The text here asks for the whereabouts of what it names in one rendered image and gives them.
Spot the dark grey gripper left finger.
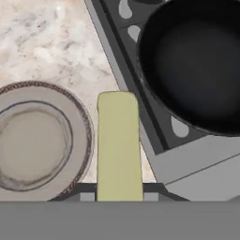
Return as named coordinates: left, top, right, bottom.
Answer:
left=50, top=182, right=98, bottom=203

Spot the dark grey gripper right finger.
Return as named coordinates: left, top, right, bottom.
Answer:
left=142, top=182, right=190, bottom=203

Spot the pale yellow butter stick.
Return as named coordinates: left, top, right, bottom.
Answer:
left=96, top=90, right=144, bottom=203

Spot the black pan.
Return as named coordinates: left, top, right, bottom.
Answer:
left=136, top=0, right=240, bottom=138

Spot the grey and black hob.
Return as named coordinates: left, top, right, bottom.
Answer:
left=83, top=0, right=240, bottom=203

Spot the grey plate with brown rim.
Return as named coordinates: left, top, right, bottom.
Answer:
left=0, top=80, right=96, bottom=203

